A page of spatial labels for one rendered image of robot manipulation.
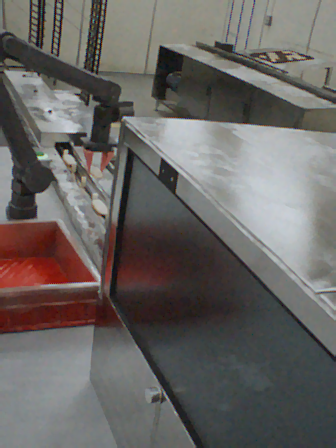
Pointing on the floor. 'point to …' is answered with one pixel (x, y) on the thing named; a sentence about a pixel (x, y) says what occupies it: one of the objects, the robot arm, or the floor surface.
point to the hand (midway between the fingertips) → (95, 169)
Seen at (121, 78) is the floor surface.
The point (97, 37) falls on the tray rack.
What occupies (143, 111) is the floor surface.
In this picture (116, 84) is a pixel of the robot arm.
